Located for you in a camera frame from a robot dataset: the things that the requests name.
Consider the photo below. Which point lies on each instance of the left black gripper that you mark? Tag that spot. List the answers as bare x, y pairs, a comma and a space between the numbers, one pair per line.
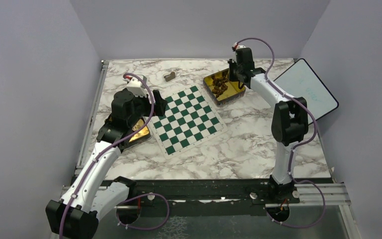
159, 106

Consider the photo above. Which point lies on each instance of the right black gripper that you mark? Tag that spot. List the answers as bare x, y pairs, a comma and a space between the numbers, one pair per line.
232, 63

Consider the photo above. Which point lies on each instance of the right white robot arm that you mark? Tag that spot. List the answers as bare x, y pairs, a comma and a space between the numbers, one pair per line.
290, 119

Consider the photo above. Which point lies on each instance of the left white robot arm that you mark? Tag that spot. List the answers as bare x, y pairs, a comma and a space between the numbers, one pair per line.
78, 213

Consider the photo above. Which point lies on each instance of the gold tin with dark pieces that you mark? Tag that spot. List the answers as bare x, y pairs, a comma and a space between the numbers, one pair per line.
221, 90

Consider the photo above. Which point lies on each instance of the green white chess board mat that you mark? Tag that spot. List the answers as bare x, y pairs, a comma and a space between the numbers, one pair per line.
190, 120

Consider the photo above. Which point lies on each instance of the gold tin with white pieces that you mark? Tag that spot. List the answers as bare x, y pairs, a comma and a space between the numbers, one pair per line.
139, 131

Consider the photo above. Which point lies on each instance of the small grey tan clip device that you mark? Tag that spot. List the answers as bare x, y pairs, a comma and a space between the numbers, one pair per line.
170, 76

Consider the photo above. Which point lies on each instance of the small whiteboard tablet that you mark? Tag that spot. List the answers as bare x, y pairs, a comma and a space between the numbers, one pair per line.
300, 80

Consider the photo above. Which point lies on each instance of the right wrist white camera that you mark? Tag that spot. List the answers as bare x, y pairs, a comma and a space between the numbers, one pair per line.
237, 46

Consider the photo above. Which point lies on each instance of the wrist white camera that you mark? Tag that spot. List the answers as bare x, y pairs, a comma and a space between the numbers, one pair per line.
237, 46
136, 87

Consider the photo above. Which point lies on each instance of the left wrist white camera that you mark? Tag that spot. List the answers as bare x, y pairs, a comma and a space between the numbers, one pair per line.
136, 87

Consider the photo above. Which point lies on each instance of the black metal base frame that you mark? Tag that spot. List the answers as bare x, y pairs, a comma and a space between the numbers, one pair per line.
215, 197

